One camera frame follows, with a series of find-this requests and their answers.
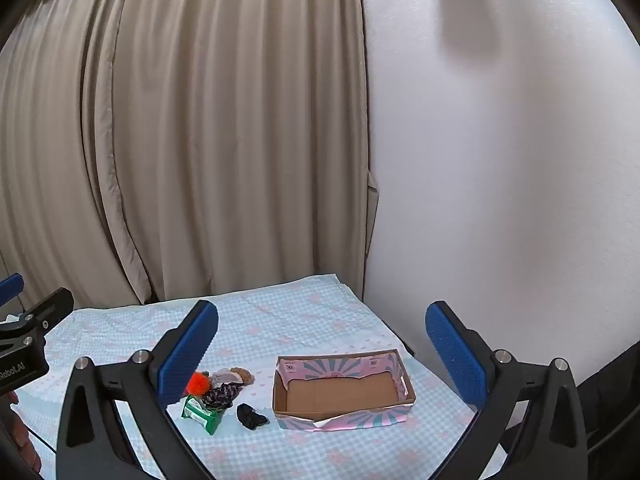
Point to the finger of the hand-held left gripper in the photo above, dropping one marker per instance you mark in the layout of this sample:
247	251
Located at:
45	312
10	289

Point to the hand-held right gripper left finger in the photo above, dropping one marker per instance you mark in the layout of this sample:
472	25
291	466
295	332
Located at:
190	355

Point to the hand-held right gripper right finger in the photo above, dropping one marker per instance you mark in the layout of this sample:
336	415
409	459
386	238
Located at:
455	355

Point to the pink and teal cardboard box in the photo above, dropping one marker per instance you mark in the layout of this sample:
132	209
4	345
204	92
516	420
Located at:
340	395

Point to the beige and brown soft toy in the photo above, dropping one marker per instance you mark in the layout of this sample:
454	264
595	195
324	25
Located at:
232	376

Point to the person's left hand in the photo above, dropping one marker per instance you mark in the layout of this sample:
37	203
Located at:
25	440

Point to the orange fluffy pompom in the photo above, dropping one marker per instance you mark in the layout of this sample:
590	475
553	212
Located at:
198	383

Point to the dark patterned cloth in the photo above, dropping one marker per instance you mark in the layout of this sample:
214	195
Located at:
222	395

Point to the green tissue packet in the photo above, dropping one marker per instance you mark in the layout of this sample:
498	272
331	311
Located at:
202	412

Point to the black sock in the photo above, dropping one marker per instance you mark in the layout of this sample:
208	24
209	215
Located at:
250	416

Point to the blue checkered floral blanket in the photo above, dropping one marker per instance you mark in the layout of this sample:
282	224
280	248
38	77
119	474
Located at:
310	320

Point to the beige curtain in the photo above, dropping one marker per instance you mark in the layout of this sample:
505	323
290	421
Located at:
200	135

